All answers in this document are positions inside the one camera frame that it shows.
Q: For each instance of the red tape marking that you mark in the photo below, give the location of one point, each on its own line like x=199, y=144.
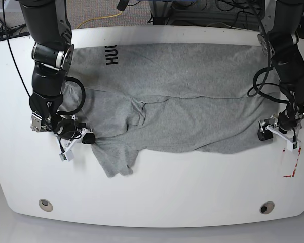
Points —
x=289, y=162

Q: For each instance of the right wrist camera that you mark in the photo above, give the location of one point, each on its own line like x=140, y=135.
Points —
x=67, y=156

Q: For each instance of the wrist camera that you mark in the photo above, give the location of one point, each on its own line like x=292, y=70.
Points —
x=67, y=156
x=292, y=145

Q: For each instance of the grey T-shirt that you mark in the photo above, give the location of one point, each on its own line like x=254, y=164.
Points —
x=174, y=97

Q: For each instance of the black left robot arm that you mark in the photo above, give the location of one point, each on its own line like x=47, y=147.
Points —
x=278, y=35

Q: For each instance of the right table grommet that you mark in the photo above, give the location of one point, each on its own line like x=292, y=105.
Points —
x=267, y=207

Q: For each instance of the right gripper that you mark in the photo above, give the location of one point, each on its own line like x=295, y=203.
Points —
x=68, y=131

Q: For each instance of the table grommet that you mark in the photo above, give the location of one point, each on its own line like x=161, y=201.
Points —
x=267, y=207
x=45, y=205

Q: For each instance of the black frame base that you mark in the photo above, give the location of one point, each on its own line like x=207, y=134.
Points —
x=191, y=13

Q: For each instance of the left table grommet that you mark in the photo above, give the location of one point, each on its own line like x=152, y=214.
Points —
x=45, y=205

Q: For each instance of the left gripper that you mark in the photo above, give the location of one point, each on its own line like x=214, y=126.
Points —
x=286, y=124

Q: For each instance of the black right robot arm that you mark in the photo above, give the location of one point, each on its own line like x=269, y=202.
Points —
x=52, y=53

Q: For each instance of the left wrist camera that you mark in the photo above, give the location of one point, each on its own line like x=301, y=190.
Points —
x=292, y=145

